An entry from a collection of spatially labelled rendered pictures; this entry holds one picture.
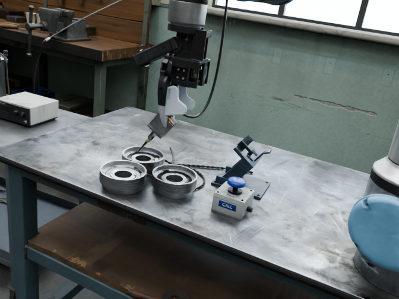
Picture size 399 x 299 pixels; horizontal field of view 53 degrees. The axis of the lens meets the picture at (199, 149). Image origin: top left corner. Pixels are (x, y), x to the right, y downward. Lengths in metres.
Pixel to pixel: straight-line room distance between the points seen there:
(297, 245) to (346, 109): 1.66
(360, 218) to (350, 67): 1.82
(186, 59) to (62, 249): 0.63
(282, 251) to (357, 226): 0.22
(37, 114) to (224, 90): 1.33
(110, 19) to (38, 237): 1.90
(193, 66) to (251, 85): 1.74
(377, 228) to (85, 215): 0.92
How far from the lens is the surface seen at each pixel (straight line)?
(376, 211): 0.60
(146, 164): 0.97
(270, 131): 2.54
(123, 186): 0.89
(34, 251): 1.20
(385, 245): 0.62
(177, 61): 0.81
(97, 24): 2.92
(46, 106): 1.65
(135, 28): 2.73
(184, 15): 0.80
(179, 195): 0.90
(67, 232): 1.23
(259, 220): 0.88
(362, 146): 2.46
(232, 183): 0.85
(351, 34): 2.29
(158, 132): 0.88
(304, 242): 0.85
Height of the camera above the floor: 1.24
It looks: 22 degrees down
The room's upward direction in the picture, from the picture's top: 8 degrees clockwise
